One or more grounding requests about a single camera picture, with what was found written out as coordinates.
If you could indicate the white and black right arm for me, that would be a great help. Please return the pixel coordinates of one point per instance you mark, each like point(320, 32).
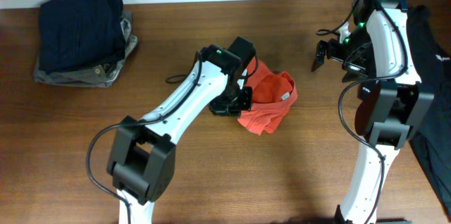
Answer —
point(384, 101)

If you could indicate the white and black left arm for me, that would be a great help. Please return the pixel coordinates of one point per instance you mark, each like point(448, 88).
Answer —
point(142, 157)

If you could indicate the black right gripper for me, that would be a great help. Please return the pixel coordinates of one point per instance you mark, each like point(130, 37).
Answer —
point(359, 67)

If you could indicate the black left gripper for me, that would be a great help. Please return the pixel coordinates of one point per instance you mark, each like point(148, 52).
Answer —
point(218, 106)

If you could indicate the folded grey garment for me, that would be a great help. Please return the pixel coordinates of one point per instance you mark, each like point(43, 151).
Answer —
point(94, 76)

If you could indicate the orange t-shirt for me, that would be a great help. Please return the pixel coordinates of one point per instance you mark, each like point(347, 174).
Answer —
point(273, 94)

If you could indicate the folded navy blue garment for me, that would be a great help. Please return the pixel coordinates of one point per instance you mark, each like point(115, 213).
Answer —
point(77, 34)

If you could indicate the black t-shirt with white logo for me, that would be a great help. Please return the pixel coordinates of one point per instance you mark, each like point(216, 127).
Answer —
point(431, 143)

